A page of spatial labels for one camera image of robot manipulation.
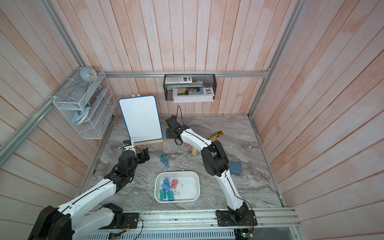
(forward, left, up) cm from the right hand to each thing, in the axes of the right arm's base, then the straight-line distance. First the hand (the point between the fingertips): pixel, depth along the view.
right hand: (169, 132), depth 101 cm
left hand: (-18, +14, +5) cm, 23 cm away
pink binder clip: (-33, -6, -5) cm, 34 cm away
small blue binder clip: (-35, -1, -4) cm, 35 cm away
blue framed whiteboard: (-1, +15, +18) cm, 23 cm away
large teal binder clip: (-39, -4, -6) cm, 40 cm away
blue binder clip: (-31, -1, -6) cm, 32 cm away
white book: (+15, -16, +21) cm, 30 cm away
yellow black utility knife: (+3, -34, -7) cm, 34 cm away
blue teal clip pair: (-17, +2, -5) cm, 18 cm away
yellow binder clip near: (-11, -17, -7) cm, 22 cm away
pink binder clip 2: (-10, -15, -5) cm, 19 cm away
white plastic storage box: (-34, -7, -7) cm, 36 cm away
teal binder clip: (-39, 0, -5) cm, 39 cm away
